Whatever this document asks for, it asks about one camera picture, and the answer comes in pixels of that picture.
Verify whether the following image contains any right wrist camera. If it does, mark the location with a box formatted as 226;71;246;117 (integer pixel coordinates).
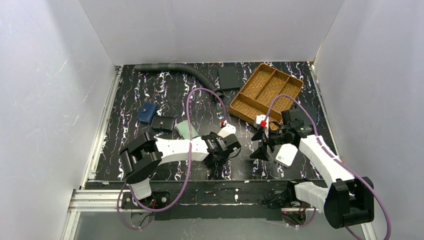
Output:
253;114;269;130

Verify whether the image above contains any mint green card holder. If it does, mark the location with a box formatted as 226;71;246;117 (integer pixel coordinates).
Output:
175;120;199;139

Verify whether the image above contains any blue leather card holder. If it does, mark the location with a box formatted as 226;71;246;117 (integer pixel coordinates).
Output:
137;102;158;124

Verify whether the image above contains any woven wicker divided tray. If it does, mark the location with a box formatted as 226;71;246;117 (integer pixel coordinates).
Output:
228;63;304;125

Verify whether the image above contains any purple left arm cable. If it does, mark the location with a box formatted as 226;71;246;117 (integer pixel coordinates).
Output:
115;87;229;231

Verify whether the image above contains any black corrugated hose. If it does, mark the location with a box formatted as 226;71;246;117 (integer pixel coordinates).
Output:
134;62;227;103

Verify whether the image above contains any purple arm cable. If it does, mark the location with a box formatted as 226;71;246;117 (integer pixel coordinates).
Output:
115;87;229;231
263;94;392;240

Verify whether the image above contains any flat black square pad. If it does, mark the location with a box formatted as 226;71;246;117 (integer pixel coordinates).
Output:
217;66;241;92

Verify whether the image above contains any black leather card holder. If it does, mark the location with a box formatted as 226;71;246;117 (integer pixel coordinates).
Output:
150;115;175;132

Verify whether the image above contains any aluminium frame rail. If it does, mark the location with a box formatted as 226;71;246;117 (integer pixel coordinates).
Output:
65;65;352;240

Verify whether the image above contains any white rectangular box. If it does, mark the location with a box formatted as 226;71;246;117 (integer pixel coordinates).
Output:
275;143;298;168

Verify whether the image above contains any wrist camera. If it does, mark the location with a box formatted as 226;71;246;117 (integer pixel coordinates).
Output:
253;114;269;130
217;120;236;138

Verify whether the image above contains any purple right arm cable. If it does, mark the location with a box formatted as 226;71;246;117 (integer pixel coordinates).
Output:
263;94;392;240

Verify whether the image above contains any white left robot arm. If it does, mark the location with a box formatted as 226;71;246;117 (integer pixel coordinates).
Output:
118;132;242;200

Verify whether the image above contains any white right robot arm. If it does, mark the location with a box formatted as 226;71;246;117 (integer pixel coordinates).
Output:
250;110;375;229

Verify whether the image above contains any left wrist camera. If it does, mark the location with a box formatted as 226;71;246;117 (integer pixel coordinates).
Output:
217;120;236;138

